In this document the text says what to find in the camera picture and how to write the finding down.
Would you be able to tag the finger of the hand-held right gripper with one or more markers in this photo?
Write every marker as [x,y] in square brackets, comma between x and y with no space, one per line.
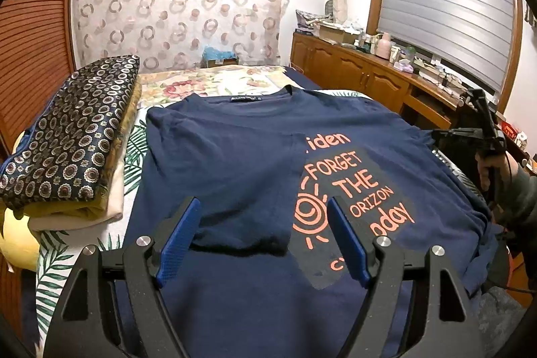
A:
[447,138]

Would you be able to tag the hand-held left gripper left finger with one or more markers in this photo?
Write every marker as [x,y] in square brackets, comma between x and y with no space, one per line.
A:
[178,247]

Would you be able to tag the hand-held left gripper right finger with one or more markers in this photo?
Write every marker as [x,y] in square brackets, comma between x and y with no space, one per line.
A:
[350,247]

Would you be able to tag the navy blue printed t-shirt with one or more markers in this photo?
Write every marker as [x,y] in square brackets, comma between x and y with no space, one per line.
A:
[235,156]

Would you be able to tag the person's right forearm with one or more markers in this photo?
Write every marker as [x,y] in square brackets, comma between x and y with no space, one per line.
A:
[524,198]

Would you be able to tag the person's right hand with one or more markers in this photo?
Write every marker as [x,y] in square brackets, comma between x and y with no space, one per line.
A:
[486,175]

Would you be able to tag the cream folded cloth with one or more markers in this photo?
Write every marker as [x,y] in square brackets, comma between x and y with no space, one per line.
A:
[114,207]

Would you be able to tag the purple cloth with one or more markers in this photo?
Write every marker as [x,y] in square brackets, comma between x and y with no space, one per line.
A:
[403,66]

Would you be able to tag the pink bottle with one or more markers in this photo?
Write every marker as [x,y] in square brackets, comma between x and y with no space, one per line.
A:
[383,47]

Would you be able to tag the wooden cabinet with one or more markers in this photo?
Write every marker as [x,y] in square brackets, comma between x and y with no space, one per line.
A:
[356,68]

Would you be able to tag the leaf print bed sheet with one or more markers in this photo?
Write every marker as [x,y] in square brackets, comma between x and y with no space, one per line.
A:
[63,257]

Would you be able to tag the yellow folded cloth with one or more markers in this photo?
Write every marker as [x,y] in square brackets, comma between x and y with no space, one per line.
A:
[122,131]

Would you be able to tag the cardboard box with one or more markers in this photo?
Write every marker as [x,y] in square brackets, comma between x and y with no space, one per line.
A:
[335,33]

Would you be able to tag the navy patterned folded blanket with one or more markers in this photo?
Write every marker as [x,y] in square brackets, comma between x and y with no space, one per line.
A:
[71,131]

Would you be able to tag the yellow pillow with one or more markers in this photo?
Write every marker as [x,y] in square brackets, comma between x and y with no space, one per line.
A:
[16,244]

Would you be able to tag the floral blanket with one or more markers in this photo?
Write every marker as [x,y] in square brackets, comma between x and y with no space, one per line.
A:
[188,83]

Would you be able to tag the person's grey pants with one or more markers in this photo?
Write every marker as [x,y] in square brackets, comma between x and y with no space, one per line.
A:
[499,324]

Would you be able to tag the patterned pouch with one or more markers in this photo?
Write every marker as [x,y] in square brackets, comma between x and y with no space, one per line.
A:
[308,20]

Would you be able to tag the blue bag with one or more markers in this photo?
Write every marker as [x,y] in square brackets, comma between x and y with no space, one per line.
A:
[220,56]

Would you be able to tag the circle print curtain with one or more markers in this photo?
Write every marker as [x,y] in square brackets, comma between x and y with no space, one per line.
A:
[180,1]

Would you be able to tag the wooden slatted wardrobe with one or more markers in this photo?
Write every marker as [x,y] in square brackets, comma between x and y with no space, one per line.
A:
[33,26]

